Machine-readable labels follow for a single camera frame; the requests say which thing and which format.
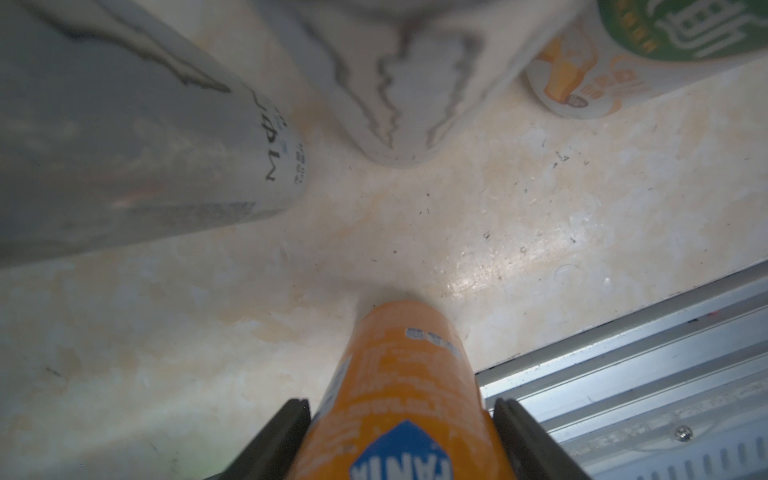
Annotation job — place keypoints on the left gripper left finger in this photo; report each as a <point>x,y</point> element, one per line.
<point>270,454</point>

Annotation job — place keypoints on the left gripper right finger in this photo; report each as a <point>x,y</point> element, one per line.
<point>531,451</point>

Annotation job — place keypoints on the orange Fanta can back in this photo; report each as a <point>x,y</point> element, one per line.
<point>403,403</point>

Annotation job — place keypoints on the white Monster can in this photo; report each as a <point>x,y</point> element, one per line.
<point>116,130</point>
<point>402,77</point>

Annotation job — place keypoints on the green gold-top can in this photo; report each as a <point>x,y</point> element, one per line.
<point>622,52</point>

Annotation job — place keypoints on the aluminium rail frame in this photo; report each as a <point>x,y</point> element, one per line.
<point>677,390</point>

